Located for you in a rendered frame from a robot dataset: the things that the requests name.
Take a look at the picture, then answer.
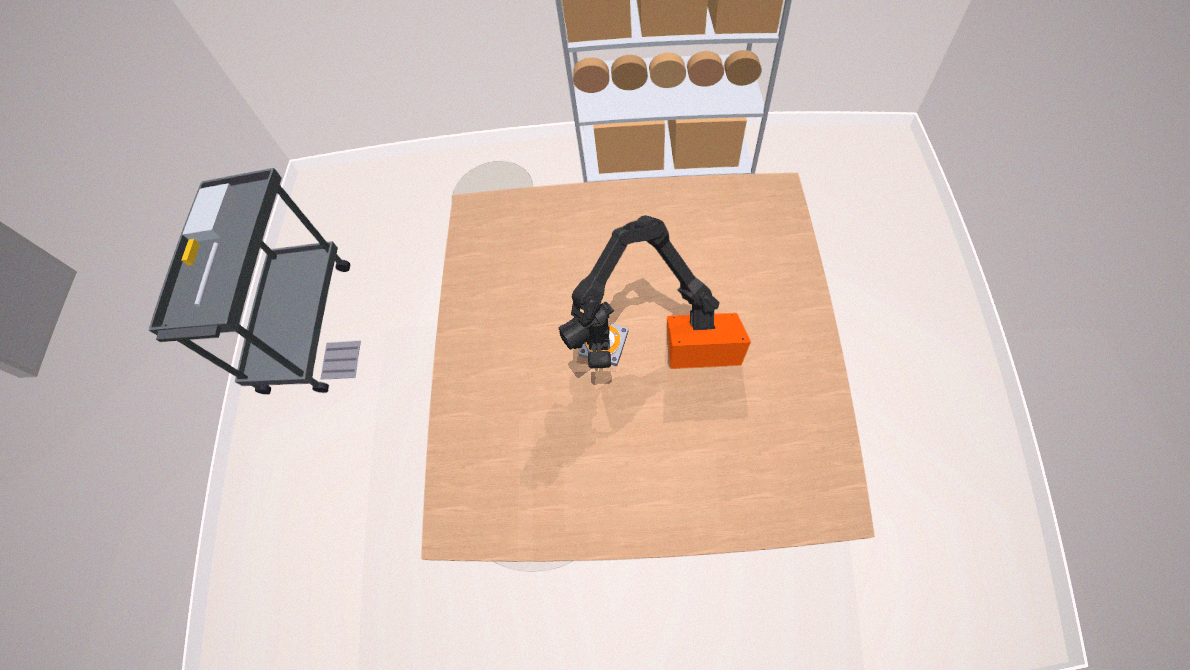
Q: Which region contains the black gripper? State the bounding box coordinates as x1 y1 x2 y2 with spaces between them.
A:
588 325 610 368

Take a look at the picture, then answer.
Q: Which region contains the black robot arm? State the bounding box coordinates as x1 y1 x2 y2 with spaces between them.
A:
558 215 720 350

